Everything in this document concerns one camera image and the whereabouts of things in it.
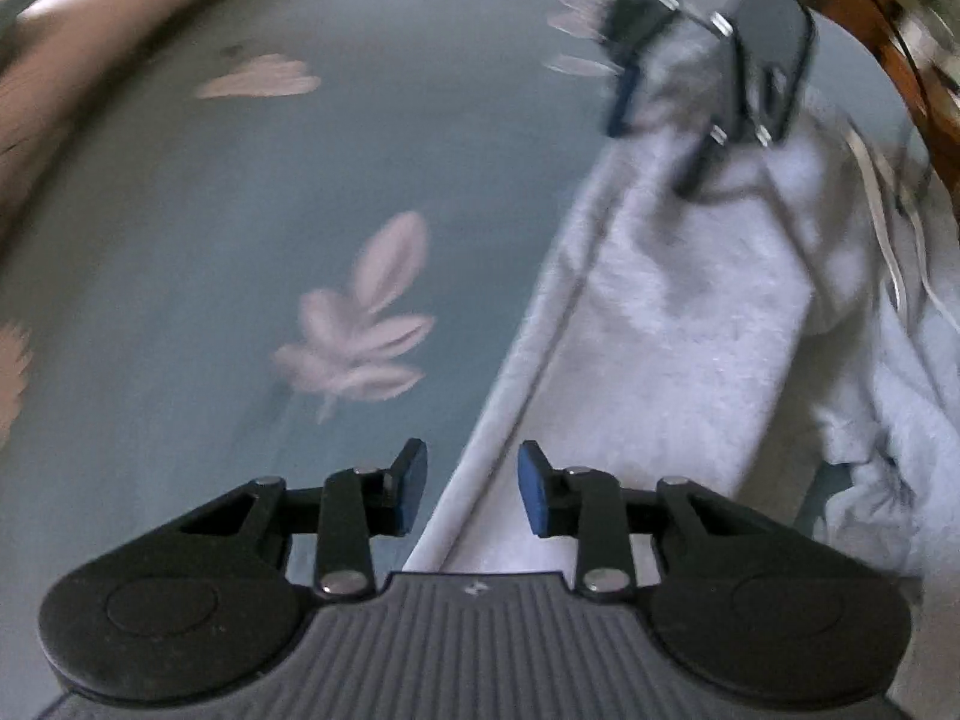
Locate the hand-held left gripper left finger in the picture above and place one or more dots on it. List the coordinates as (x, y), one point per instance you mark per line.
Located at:
(412, 484)

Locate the pink floral folded quilt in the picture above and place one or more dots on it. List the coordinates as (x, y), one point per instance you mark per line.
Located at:
(90, 37)

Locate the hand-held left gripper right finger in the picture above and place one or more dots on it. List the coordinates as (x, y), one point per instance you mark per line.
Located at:
(531, 491)

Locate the teal floral bed sheet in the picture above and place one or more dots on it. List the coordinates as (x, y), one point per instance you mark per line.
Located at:
(225, 240)

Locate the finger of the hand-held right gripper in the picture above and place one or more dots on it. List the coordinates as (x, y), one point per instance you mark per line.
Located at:
(622, 101)
(712, 157)

